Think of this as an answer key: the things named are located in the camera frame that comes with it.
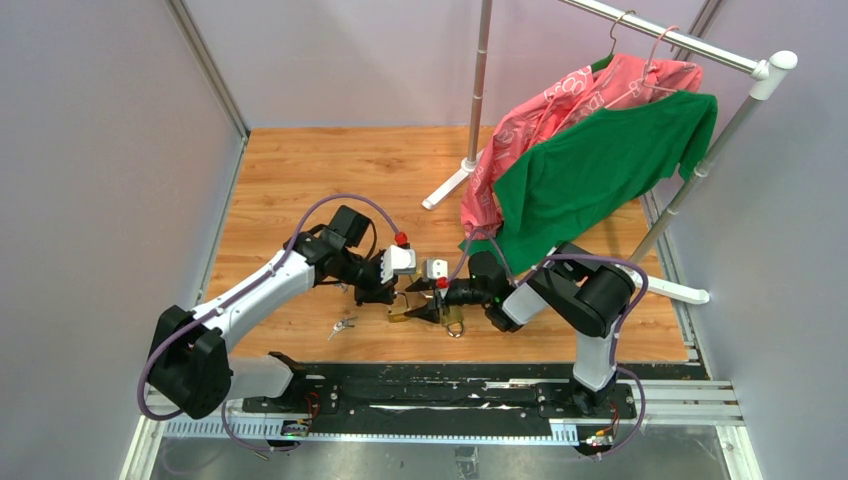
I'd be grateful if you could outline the large brass padlock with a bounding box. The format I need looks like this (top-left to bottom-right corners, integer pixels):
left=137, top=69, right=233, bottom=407
left=440, top=310, right=466, bottom=339

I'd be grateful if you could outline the small brass padlock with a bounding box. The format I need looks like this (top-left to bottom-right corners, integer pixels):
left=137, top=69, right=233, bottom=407
left=387, top=291, right=411, bottom=323

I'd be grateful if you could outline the silver key ring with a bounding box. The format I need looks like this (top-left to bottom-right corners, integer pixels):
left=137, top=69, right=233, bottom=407
left=327, top=315, right=360, bottom=343

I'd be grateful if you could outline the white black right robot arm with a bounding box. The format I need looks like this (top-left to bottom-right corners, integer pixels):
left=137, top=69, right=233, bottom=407
left=404, top=243, right=647, bottom=418

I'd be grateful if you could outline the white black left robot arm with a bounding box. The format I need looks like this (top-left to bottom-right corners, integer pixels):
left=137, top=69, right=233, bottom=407
left=137, top=205, right=417, bottom=420

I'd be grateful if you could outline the green t-shirt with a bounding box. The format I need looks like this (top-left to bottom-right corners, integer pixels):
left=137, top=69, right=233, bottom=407
left=463, top=91, right=718, bottom=273

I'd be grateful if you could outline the pink printed shirt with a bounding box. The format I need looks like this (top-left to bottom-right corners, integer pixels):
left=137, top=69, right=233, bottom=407
left=460, top=53, right=704, bottom=234

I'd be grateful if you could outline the metal clothes rack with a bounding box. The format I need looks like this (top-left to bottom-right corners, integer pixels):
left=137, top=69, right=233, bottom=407
left=421, top=0, right=799, bottom=306

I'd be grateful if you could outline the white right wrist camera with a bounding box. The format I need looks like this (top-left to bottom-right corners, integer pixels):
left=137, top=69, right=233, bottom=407
left=422, top=258, right=450, bottom=290

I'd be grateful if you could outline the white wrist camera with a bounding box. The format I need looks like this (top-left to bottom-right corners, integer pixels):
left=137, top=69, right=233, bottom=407
left=380, top=245, right=418, bottom=282
left=422, top=258, right=450, bottom=290

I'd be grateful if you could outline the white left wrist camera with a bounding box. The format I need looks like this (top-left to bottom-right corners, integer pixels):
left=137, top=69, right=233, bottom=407
left=380, top=245, right=418, bottom=282

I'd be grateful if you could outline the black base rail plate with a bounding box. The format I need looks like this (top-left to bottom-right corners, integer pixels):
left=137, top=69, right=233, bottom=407
left=243, top=363, right=646, bottom=442

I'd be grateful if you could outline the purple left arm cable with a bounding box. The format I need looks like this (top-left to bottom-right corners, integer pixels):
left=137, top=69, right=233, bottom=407
left=136, top=193, right=409, bottom=423

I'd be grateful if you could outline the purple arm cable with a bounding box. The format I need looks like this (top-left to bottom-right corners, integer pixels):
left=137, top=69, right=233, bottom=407
left=434, top=227, right=651, bottom=458
left=136, top=193, right=409, bottom=423

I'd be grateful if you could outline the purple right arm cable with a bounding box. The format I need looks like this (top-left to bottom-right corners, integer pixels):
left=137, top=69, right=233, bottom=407
left=434, top=227, right=651, bottom=458

